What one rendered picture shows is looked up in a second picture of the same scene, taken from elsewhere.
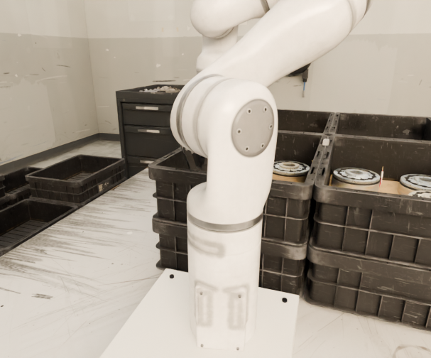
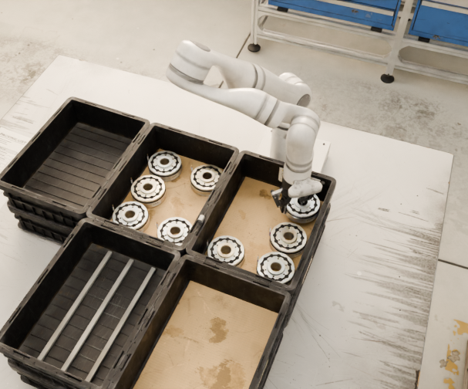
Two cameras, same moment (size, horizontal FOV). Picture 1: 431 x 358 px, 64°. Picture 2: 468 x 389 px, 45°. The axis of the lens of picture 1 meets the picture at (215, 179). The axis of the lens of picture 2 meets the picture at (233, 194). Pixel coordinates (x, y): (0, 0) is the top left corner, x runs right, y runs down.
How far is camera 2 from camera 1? 1.96 m
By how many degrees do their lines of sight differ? 109
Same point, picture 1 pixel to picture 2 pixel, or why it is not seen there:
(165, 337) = not seen: hidden behind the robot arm
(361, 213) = (217, 152)
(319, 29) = not seen: hidden behind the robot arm
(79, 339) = (348, 184)
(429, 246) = (188, 151)
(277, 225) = (255, 174)
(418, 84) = not seen: outside the picture
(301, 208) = (244, 163)
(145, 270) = (331, 228)
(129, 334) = (321, 156)
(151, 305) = (315, 167)
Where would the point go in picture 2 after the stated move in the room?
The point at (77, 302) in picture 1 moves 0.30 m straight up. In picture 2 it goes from (361, 204) to (382, 140)
